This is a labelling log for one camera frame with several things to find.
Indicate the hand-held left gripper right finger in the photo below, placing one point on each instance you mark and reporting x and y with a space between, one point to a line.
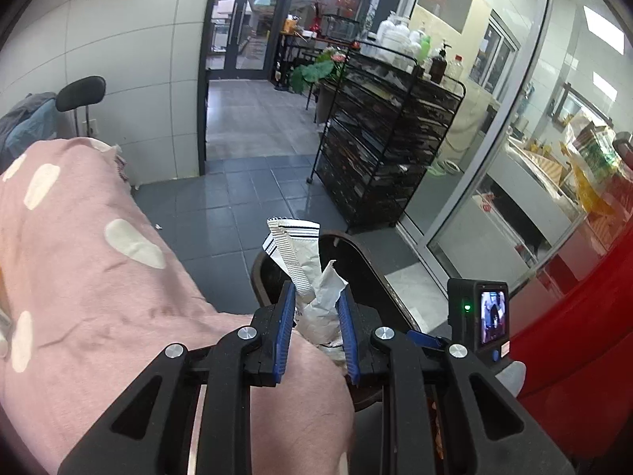
348 336

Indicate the yellow and green snack bag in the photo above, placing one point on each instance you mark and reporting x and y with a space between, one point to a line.
593 168

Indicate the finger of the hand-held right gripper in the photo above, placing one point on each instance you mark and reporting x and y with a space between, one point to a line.
425 340

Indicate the white plastic bottles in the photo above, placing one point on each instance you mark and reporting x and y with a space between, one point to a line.
395 34

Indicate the glass double door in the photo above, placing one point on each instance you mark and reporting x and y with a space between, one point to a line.
247 24

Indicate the blue-grey garment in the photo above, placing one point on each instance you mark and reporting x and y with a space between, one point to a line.
27 131

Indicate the dark oval trash bin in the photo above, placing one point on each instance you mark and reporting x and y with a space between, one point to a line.
356 267

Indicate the green bottle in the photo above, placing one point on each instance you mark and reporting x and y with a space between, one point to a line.
424 44

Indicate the black chair headrest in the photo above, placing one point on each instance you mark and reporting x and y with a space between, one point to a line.
81 91

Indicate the brown pump bottle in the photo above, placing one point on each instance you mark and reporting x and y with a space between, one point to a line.
438 62

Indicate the clear bottle with red cap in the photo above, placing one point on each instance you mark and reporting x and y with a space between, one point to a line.
457 68

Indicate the green potted plant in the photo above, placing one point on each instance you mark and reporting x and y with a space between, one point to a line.
316 67

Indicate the white striped sachet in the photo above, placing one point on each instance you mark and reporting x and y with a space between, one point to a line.
296 252

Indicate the pink blanket with white spots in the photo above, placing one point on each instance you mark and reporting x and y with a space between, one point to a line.
99 282

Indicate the white paper wrapper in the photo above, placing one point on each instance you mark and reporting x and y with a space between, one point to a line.
321 302

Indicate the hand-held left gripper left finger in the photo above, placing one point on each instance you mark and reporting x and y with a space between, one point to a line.
284 336

